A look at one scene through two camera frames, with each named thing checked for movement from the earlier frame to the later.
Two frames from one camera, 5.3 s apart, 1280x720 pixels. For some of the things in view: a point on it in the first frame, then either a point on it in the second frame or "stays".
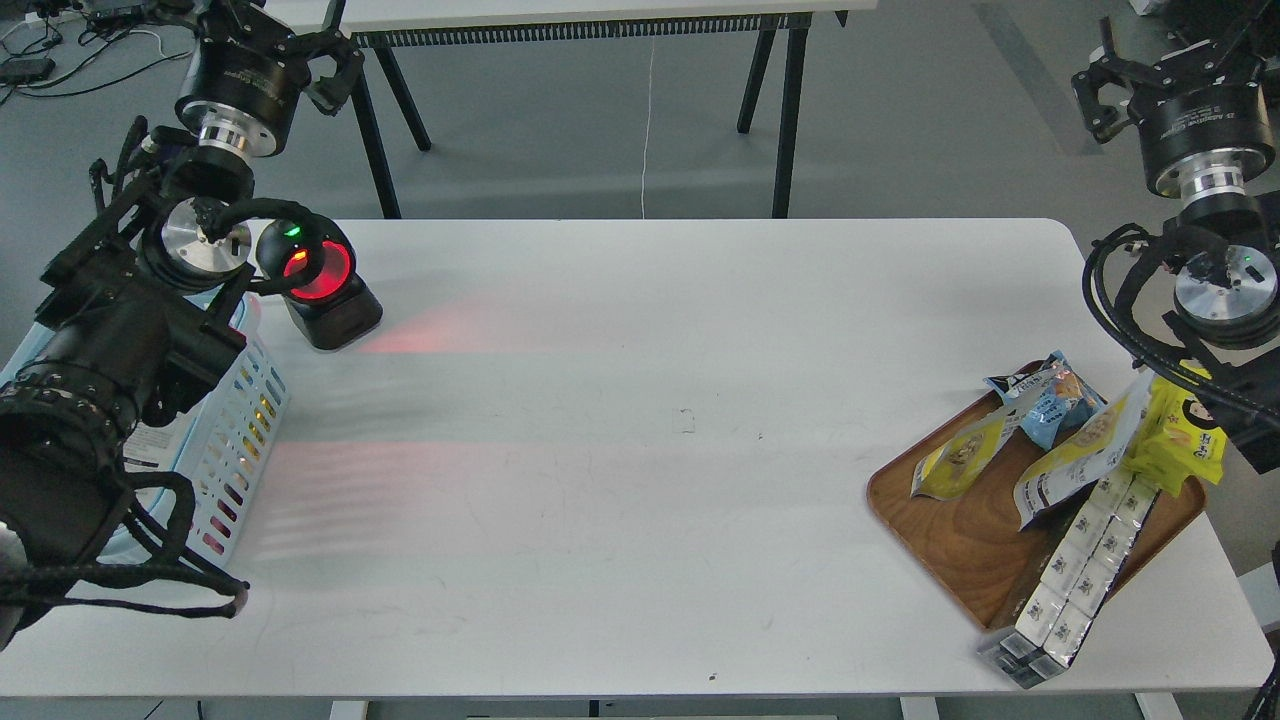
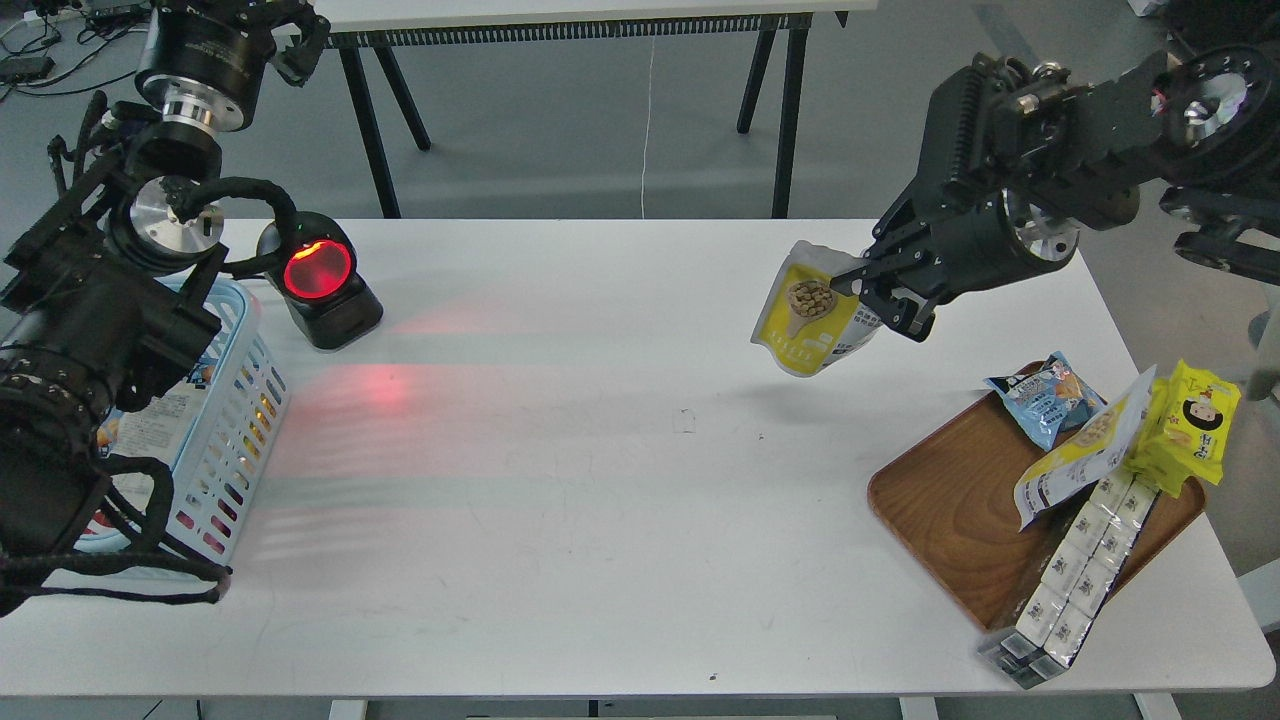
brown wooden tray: [972, 543] stays
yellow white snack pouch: [1094, 453] stays
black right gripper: [1204, 116] -> [977, 236]
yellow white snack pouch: [954, 464] -> [806, 323]
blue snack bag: [1049, 398] stays
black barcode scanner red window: [311, 263] stays
